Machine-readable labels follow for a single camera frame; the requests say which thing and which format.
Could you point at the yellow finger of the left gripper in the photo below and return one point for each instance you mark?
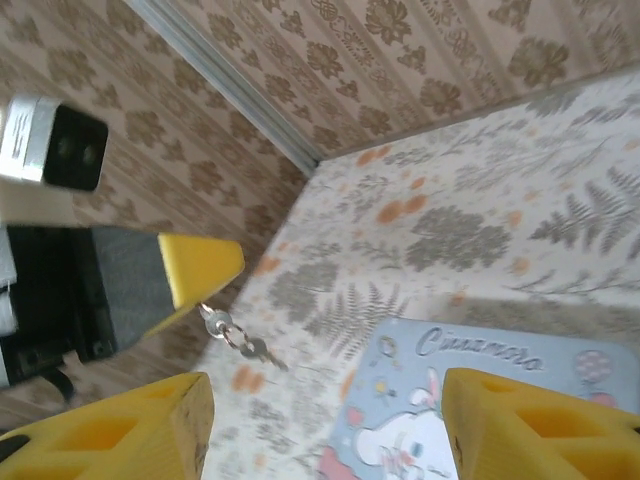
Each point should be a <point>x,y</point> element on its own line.
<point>195,265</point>

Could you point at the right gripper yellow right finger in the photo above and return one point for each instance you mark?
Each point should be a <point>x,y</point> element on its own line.
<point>540,440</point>

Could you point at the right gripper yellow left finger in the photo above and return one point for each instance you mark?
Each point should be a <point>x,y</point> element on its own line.
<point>125,435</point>

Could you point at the small silver key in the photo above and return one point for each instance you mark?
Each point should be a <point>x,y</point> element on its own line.
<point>260,350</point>
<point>216,322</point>

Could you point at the blue cartoon tin box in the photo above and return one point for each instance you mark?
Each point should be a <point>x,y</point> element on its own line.
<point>400,400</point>

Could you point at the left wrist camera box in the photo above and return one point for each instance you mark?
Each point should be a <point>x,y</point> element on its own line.
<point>75,145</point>

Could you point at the aluminium corner post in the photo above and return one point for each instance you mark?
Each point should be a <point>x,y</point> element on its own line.
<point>225,65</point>

